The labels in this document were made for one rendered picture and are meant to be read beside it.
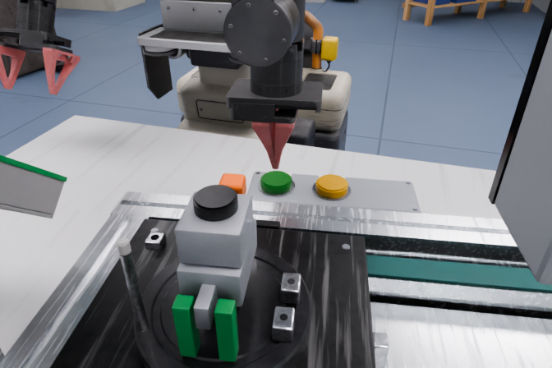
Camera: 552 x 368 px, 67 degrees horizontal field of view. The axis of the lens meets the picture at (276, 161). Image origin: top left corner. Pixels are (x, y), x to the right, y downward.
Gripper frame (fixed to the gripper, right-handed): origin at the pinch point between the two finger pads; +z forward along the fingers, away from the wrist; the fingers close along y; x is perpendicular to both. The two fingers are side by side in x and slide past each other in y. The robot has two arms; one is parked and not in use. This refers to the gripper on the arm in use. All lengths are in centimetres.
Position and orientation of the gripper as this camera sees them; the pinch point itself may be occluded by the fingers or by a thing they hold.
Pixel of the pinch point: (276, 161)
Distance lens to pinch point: 50.7
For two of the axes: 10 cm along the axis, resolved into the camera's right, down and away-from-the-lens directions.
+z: 0.0, 8.8, 4.8
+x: 1.2, -4.8, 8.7
